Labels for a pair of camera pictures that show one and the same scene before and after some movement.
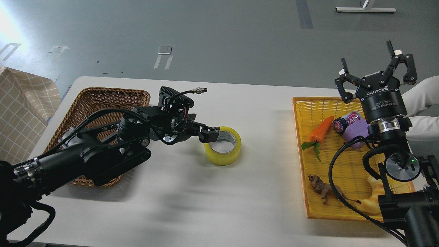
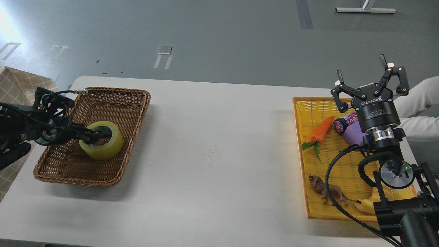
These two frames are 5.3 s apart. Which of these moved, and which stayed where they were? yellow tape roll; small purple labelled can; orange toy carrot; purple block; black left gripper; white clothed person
Moved: yellow tape roll; black left gripper
Stayed: orange toy carrot; purple block; small purple labelled can; white clothed person
